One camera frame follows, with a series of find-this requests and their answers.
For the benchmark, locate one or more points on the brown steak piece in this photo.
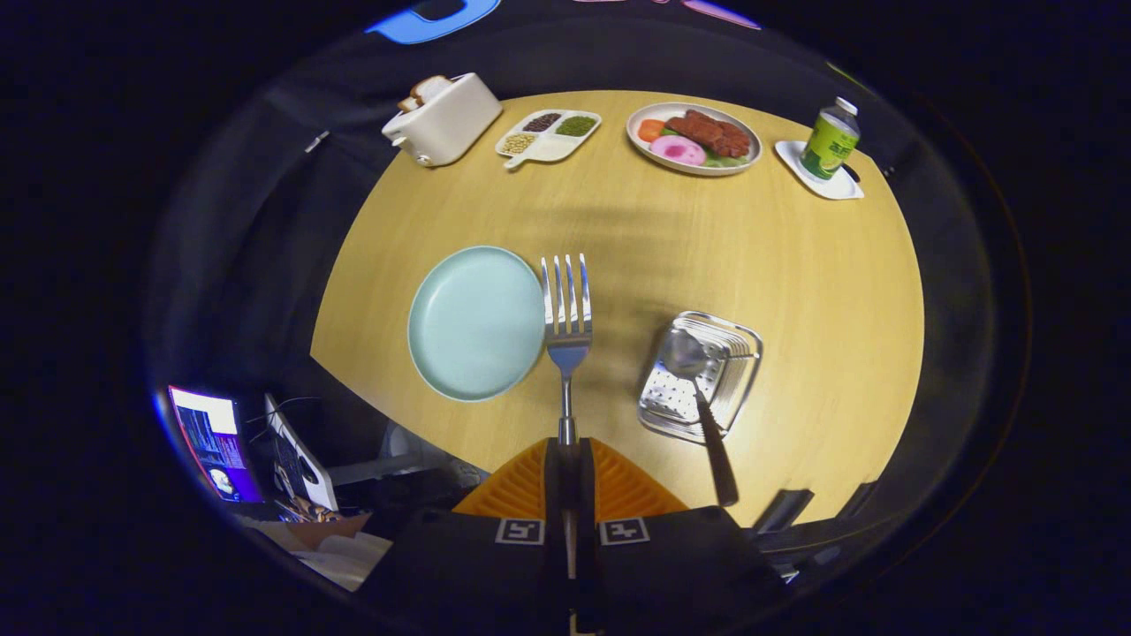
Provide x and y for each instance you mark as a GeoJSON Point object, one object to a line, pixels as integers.
{"type": "Point", "coordinates": [711, 132]}

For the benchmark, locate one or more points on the light green round plate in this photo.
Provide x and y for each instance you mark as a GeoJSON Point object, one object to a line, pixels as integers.
{"type": "Point", "coordinates": [477, 327]}

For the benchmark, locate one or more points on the grey metal table frame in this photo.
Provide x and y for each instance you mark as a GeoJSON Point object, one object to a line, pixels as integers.
{"type": "Point", "coordinates": [371, 468]}

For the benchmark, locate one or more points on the small white clip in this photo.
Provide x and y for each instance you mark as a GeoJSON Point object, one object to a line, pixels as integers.
{"type": "Point", "coordinates": [316, 141]}

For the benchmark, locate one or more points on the dark slanted bar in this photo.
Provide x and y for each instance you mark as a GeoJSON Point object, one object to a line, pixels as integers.
{"type": "Point", "coordinates": [855, 502]}
{"type": "Point", "coordinates": [782, 511]}

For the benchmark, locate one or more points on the brown cardboard box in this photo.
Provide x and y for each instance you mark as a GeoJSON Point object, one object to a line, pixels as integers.
{"type": "Point", "coordinates": [327, 530]}

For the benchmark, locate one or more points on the white divided dish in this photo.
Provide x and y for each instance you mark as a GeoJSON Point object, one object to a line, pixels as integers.
{"type": "Point", "coordinates": [552, 148]}

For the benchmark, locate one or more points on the green label plastic bottle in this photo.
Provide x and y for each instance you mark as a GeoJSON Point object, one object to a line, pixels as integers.
{"type": "Point", "coordinates": [829, 141]}

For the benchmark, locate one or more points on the square perforated metal tray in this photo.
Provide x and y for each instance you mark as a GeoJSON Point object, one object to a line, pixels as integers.
{"type": "Point", "coordinates": [671, 402]}

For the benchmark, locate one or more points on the white square saucer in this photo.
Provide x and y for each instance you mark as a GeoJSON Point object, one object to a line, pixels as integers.
{"type": "Point", "coordinates": [795, 163]}

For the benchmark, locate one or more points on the black beans pile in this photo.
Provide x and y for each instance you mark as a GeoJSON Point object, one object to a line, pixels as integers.
{"type": "Point", "coordinates": [542, 122]}

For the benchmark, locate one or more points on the pink round food slice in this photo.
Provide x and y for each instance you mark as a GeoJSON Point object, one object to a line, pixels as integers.
{"type": "Point", "coordinates": [678, 150]}

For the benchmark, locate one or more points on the white round food plate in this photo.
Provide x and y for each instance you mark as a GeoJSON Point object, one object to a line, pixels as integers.
{"type": "Point", "coordinates": [636, 146]}

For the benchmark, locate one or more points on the orange carrot slice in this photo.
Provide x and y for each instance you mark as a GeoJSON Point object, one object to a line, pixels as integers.
{"type": "Point", "coordinates": [651, 129]}

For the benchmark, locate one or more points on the toast bread slice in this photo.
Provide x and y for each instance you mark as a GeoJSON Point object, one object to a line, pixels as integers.
{"type": "Point", "coordinates": [431, 88]}
{"type": "Point", "coordinates": [406, 103]}

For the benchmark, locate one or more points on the green beans pile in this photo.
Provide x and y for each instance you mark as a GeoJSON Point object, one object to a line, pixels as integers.
{"type": "Point", "coordinates": [576, 125]}

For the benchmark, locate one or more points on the white paper sheet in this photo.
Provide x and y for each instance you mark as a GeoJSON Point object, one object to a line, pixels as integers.
{"type": "Point", "coordinates": [353, 556]}

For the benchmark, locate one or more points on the lit computer monitor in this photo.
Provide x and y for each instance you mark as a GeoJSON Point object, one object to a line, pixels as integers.
{"type": "Point", "coordinates": [212, 437]}

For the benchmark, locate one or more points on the white toaster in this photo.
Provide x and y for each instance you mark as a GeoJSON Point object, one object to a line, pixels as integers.
{"type": "Point", "coordinates": [451, 124]}

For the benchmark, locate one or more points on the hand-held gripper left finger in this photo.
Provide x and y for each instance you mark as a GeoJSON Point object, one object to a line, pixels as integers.
{"type": "Point", "coordinates": [555, 495]}

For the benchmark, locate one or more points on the yellow beans pile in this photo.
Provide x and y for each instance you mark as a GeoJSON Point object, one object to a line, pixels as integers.
{"type": "Point", "coordinates": [518, 142]}

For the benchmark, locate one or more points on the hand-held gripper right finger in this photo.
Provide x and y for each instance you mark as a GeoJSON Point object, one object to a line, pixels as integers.
{"type": "Point", "coordinates": [587, 495]}

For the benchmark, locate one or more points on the green lettuce leaf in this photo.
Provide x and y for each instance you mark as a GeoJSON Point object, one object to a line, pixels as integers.
{"type": "Point", "coordinates": [724, 161]}

